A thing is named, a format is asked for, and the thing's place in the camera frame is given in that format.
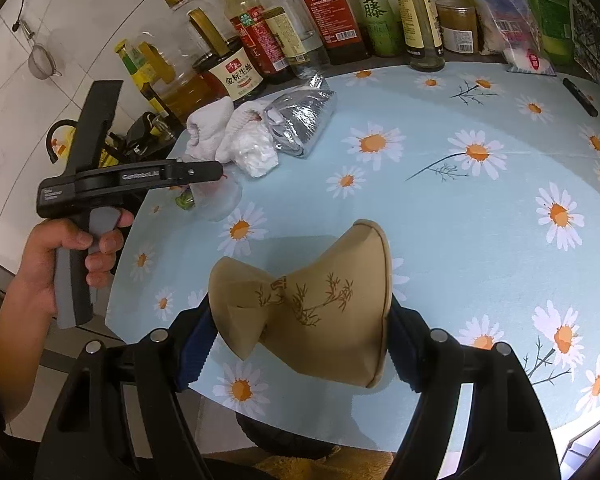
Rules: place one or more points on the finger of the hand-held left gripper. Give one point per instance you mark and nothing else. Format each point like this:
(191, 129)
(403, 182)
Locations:
(200, 171)

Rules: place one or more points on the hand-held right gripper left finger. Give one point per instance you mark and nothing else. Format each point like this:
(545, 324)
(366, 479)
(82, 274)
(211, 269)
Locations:
(197, 345)

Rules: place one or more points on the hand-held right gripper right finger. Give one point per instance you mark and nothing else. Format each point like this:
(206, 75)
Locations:
(410, 355)

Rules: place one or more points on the clear plastic cup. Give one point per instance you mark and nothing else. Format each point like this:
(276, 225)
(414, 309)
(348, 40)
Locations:
(220, 202)

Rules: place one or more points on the white towel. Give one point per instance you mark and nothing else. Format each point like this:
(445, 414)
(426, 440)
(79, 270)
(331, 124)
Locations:
(210, 125)

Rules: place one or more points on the white tissue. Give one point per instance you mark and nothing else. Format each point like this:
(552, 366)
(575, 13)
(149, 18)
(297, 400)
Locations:
(255, 157)

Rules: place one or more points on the tan embroidered cloth pouch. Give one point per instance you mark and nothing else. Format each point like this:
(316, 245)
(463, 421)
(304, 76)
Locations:
(320, 320)

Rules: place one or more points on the silver foil bag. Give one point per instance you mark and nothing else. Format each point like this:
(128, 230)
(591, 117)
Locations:
(300, 115)

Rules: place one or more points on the person's left forearm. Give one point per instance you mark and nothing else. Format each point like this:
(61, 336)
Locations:
(5, 355)

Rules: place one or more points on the person's left hand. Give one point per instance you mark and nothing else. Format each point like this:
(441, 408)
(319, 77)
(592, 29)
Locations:
(30, 270)

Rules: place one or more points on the small green wrapper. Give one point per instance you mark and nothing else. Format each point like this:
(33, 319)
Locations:
(185, 201)

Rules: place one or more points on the black appliance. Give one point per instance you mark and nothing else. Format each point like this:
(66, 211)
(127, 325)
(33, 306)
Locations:
(142, 135)

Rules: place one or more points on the black yellow tool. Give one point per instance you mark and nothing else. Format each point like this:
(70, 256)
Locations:
(52, 135)

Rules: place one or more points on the large clear oil jug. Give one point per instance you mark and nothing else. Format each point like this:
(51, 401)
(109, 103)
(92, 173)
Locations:
(180, 95)

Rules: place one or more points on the daisy print tablecloth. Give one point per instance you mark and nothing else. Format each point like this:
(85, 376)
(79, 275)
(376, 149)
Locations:
(430, 260)

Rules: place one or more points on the green label yellow cap bottle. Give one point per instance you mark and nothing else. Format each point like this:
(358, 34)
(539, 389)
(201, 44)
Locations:
(132, 67)

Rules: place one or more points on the metal mesh strainer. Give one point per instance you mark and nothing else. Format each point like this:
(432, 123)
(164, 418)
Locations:
(42, 62)

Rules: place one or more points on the red label soy sauce bottle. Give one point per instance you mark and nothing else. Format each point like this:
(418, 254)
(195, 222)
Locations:
(257, 42)

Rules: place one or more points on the brown fuzzy cloth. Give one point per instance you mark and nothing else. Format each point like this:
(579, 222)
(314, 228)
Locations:
(320, 465)

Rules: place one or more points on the clear vinegar bottle beige label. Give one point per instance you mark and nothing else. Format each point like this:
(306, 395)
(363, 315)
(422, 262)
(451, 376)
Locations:
(285, 25)

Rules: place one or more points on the clear bottle red label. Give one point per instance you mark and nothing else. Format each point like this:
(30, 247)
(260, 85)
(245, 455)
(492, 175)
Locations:
(332, 10)

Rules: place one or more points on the green label oil bottle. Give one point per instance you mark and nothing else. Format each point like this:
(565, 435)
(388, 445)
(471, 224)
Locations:
(375, 15)

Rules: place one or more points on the slim bottle beige label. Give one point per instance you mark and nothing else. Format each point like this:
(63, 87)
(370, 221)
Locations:
(417, 15)

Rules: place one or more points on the small jar beige lid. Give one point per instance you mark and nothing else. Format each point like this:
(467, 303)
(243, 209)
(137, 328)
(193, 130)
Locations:
(457, 30)

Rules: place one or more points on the black marker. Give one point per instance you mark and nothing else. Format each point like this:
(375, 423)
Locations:
(580, 96)

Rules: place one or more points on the small white packet red label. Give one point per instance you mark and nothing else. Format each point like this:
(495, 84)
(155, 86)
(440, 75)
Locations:
(527, 60)

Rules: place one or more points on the white plastic bag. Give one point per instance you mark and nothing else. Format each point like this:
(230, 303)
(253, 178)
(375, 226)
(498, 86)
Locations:
(500, 15)

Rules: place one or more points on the patterned woven cloth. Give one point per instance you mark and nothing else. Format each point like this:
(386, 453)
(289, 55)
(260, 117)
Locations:
(597, 45)

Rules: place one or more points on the green plastic bag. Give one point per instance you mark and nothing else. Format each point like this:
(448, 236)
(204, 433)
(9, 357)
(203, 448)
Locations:
(547, 10)

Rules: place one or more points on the wall hook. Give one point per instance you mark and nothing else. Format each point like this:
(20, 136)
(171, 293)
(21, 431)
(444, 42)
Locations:
(16, 25)

